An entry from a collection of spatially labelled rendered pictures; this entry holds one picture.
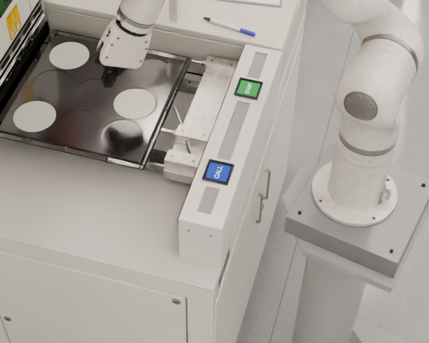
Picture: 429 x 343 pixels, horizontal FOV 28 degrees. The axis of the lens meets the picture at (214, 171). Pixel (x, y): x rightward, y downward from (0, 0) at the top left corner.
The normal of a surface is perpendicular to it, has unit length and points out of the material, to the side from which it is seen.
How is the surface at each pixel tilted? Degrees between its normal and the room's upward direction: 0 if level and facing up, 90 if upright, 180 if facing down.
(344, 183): 87
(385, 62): 9
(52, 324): 90
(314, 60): 0
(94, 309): 90
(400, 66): 36
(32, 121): 0
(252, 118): 0
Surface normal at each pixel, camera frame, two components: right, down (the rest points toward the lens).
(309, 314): -0.77, 0.48
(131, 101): 0.03, -0.64
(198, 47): -0.27, 0.74
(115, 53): 0.29, 0.72
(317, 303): -0.61, 0.61
